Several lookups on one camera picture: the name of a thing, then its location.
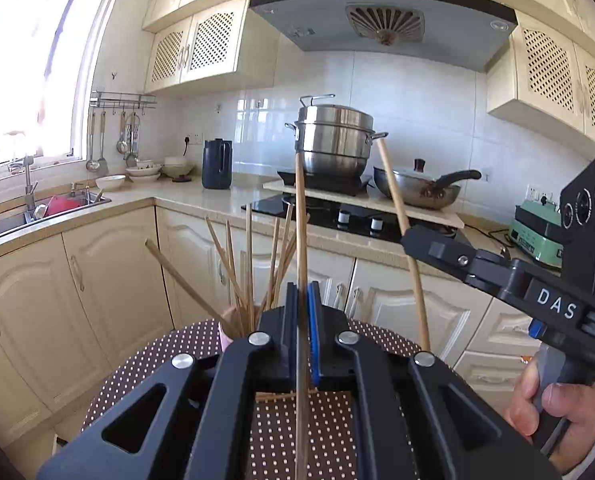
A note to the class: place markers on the small metal sink tap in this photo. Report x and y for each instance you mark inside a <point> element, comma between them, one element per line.
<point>85,195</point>

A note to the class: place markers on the cream lattice door cabinet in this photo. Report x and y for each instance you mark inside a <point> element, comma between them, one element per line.
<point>257,60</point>
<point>547,70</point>

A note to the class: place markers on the black induction cooker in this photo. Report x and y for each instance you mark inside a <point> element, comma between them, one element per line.
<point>327,184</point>

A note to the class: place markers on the bunch of wooden chopsticks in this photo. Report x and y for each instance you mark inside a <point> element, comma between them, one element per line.
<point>249,270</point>

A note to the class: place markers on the kitchen window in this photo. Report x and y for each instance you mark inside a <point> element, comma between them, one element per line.
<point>27,60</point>

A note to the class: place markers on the white bowl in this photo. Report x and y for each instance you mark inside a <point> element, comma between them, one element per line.
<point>110,183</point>

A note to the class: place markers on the stainless steel steamer pot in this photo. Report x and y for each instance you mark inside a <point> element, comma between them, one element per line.
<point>335,145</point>

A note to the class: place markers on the red basin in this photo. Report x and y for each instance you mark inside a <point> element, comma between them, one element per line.
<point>62,206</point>

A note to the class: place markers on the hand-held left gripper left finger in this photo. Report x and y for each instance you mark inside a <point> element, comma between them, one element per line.
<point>290,340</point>

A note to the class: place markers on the hanging metal spatula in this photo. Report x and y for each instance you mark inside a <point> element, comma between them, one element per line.
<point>102,165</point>

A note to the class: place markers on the black glass gas hob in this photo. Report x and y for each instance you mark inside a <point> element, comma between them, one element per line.
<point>357,220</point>

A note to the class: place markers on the stainless steel sink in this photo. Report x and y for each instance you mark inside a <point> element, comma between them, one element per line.
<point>7,225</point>

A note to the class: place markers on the hanging metal ladle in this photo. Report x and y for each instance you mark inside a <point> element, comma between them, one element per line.
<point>92,164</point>

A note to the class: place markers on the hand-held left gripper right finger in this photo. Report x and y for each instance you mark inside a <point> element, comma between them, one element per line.
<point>313,340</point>

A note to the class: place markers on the single wooden chopstick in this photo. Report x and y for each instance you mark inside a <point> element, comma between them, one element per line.
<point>390,185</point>
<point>301,240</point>

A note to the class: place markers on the hanging metal utensil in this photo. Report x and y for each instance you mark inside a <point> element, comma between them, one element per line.
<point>133,135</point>

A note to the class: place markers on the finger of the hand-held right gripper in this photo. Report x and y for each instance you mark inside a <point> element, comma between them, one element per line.
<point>442,247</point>

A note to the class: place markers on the person's right hand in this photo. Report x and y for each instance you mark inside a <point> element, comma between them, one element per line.
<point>577,402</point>

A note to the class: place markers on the black electric kettle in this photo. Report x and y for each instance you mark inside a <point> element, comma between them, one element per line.
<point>216,167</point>

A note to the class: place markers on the green kitchen appliance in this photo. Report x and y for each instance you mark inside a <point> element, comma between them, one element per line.
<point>532,240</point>

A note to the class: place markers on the grey range hood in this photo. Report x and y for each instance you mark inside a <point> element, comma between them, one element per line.
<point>327,30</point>

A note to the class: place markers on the white wall socket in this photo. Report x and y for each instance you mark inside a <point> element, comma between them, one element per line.
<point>537,194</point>
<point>193,139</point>

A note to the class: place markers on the cream lower kitchen cabinets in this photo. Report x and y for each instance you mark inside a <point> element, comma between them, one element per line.
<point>112,270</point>

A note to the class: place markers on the person's right forearm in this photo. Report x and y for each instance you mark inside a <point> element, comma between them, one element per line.
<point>592,455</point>

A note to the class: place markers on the metal sink faucet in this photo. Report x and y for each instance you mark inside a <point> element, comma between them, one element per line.
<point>27,195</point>

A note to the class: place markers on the pink cup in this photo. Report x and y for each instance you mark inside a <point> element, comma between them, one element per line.
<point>226,340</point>

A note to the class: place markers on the metal wall utensil rack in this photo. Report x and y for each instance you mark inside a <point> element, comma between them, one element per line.
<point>122,100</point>

